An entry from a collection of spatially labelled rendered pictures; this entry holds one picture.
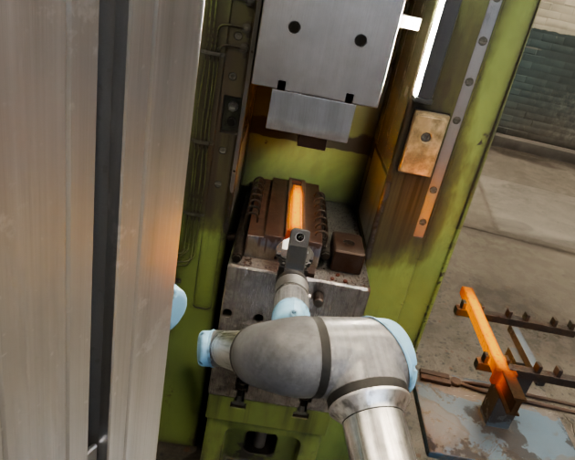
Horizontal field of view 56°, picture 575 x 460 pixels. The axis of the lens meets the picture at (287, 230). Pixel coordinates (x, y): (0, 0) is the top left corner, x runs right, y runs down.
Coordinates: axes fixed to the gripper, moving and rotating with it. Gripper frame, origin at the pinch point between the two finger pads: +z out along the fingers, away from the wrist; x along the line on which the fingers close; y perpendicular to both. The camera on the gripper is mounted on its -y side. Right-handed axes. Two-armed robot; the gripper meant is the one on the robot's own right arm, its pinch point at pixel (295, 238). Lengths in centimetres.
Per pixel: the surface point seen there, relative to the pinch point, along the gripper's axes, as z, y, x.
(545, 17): 560, -65, 278
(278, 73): 2.0, -39.7, -11.3
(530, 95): 558, 23, 294
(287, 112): 2.1, -31.2, -7.9
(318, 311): -3.3, 18.6, 10.1
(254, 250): 2.6, 6.9, -9.8
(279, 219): 13.0, 1.3, -4.3
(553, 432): -19, 33, 75
